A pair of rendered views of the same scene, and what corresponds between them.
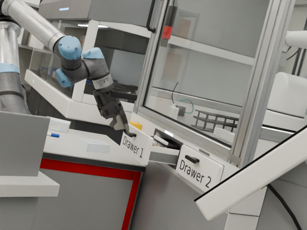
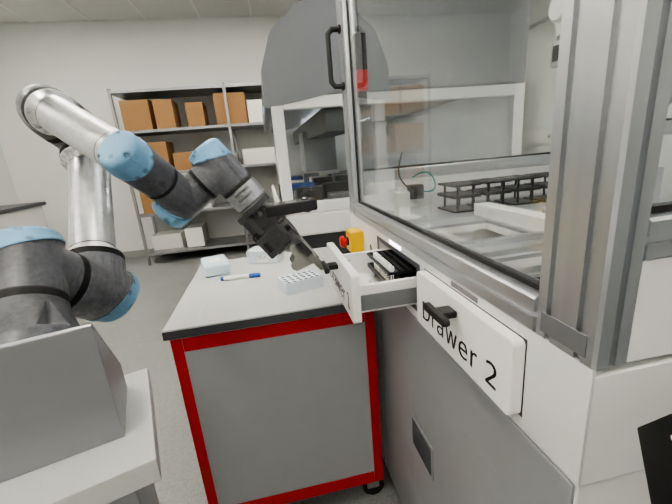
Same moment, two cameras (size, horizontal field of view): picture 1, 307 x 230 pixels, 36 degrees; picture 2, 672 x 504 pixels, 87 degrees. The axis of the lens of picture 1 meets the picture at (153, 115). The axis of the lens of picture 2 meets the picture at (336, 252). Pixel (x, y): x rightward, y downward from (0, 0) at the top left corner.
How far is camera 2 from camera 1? 113 cm
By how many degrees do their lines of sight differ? 17
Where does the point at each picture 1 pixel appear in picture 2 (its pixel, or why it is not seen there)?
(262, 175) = not seen: outside the picture
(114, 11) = (297, 84)
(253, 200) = not seen: hidden behind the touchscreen
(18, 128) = (12, 376)
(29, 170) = (96, 435)
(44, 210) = (248, 397)
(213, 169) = (497, 346)
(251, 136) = (615, 264)
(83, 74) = (198, 195)
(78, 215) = (299, 389)
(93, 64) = (209, 171)
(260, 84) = (622, 61)
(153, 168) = not seen: hidden behind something
